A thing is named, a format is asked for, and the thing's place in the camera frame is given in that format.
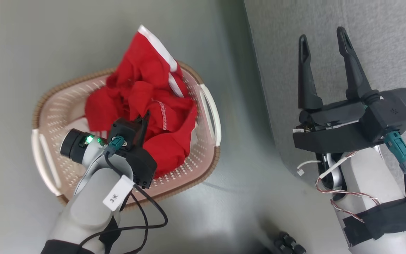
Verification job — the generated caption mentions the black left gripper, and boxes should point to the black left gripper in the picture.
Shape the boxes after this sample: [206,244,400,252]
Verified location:
[60,110,158,189]

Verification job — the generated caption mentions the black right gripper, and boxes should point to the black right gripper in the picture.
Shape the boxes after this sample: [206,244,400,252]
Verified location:
[292,26,406,154]

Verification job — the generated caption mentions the red white clothing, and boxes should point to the red white clothing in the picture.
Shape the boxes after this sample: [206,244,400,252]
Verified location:
[84,25,198,179]

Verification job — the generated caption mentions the cream perforated laundry basket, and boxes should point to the cream perforated laundry basket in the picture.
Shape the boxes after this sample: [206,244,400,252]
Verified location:
[31,61,222,212]

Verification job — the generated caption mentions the teal connector on left gripper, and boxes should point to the teal connector on left gripper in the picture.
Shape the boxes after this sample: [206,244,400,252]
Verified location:
[104,135,125,156]

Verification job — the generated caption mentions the teal connector on gripper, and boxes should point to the teal connector on gripper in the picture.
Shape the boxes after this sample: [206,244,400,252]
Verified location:
[384,131,406,174]
[104,135,125,156]

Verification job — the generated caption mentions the grey fabric sofa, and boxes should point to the grey fabric sofa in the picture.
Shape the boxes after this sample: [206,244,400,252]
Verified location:
[244,0,406,196]

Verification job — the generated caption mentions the teal connector on right gripper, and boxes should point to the teal connector on right gripper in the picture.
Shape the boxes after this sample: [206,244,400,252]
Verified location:
[384,131,406,174]

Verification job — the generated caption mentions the white tag on left cable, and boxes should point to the white tag on left cable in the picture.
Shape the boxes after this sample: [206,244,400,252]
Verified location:
[103,175,135,212]

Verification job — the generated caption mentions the thin white wire with plug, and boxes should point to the thin white wire with plug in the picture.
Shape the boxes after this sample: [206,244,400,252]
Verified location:
[296,160,322,176]

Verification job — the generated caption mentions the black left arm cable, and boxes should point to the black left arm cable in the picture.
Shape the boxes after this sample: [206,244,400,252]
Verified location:
[79,153,168,254]

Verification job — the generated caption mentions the red white twisted wires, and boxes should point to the red white twisted wires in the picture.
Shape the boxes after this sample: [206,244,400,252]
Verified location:
[315,151,380,223]

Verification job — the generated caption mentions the black strap on right arm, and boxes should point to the black strap on right arm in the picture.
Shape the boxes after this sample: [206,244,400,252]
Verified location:
[342,199,406,247]

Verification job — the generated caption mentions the black strap on arm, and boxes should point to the black strap on arm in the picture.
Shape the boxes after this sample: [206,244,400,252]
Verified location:
[40,217,122,254]
[342,199,406,247]

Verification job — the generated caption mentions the black strap on left arm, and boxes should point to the black strap on left arm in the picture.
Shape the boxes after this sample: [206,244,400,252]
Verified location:
[40,217,122,254]

